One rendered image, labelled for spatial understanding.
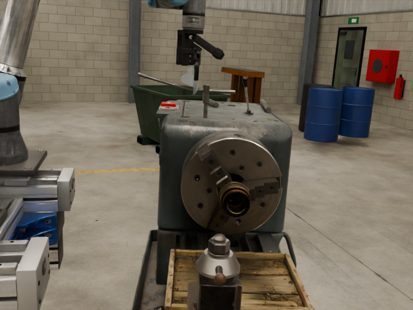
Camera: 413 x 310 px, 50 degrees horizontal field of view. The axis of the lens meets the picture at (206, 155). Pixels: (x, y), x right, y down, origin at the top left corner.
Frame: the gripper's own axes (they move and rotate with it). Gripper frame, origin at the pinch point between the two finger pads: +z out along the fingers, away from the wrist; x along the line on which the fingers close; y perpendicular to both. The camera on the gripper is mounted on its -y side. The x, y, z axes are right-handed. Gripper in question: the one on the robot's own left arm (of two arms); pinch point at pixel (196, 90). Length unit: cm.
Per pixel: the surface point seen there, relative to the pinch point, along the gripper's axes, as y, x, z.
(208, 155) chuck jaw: -4.0, 26.9, 16.0
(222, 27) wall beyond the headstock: -76, -1033, -63
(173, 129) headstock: 7.2, 7.1, 12.6
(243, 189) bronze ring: -14.0, 35.0, 23.4
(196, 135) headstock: -0.9, 7.7, 13.9
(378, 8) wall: -420, -892, -120
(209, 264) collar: -3, 84, 21
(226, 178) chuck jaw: -9.5, 31.4, 21.3
